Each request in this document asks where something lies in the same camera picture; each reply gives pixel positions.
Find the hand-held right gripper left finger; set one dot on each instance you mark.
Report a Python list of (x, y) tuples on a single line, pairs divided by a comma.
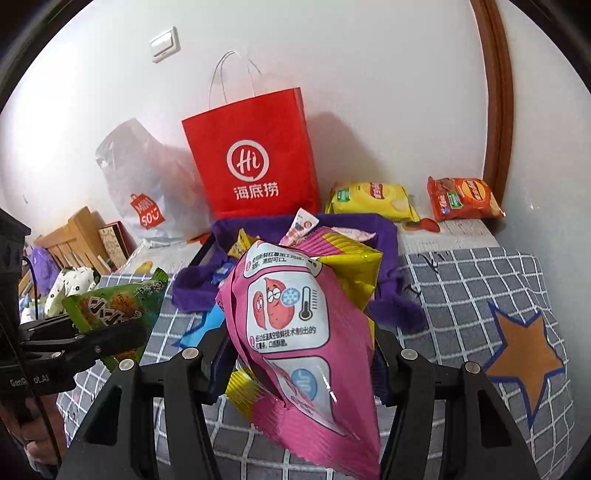
[(221, 369)]

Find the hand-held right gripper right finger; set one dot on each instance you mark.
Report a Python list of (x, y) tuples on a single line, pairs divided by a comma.
[(392, 360)]

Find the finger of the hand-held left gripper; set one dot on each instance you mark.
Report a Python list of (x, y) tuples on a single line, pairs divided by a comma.
[(115, 337), (46, 324)]

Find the green snack packet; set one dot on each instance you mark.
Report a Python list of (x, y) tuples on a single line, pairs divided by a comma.
[(106, 304)]

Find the large pink snack bag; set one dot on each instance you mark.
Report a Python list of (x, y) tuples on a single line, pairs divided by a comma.
[(286, 332)]

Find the small blue snack packet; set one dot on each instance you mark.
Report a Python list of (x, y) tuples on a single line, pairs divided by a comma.
[(221, 272)]

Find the purple towel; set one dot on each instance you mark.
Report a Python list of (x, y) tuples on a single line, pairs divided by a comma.
[(388, 258)]

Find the yellow triangular snack packet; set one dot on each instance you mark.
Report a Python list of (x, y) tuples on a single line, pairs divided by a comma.
[(240, 244)]

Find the pale pink peach packet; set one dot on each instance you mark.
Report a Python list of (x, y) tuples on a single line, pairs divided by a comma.
[(355, 234)]

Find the orange pink stick packet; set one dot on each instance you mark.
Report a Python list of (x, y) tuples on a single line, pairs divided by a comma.
[(300, 228)]

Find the person's left hand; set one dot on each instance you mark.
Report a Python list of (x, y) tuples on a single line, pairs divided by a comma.
[(46, 424)]

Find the purple fabric item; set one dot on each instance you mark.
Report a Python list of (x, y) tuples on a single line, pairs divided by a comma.
[(40, 272)]

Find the white floral pillow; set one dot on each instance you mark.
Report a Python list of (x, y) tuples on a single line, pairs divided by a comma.
[(69, 286)]

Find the wooden headboard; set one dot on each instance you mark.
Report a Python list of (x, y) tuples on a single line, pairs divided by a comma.
[(78, 235)]

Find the patterned brown box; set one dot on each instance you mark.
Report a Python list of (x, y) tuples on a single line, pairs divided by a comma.
[(113, 244)]

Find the grey checked blanket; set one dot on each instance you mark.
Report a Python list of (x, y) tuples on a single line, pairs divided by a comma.
[(461, 286)]

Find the white plastic shopping bag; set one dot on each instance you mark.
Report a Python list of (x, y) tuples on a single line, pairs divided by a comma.
[(138, 184)]

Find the yellow chips bag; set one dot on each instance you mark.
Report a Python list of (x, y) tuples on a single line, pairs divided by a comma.
[(369, 198)]

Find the orange chips bag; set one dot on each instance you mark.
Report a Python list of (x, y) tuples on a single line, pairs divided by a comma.
[(466, 198)]

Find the red paper bag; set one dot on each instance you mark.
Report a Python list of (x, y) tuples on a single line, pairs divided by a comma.
[(258, 138)]

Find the white light switch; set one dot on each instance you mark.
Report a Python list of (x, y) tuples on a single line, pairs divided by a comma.
[(165, 45)]

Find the brown wooden door frame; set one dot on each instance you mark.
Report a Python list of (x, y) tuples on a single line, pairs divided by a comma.
[(501, 92)]

